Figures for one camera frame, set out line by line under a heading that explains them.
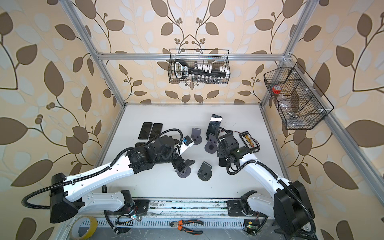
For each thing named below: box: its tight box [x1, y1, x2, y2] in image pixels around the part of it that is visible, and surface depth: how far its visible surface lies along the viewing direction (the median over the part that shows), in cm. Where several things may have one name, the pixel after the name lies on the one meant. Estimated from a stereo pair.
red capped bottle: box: [272, 85, 282, 95], surface depth 88 cm
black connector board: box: [239, 131, 259, 150], surface depth 101 cm
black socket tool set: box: [174, 59, 230, 82], surface depth 86 cm
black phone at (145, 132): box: [138, 122, 153, 140], surface depth 107 cm
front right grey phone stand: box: [197, 161, 213, 182], surface depth 82 cm
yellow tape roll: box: [69, 215, 98, 240], surface depth 69 cm
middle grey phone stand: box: [204, 133, 218, 154], surface depth 98 cm
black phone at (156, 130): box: [149, 123, 163, 140], surface depth 108 cm
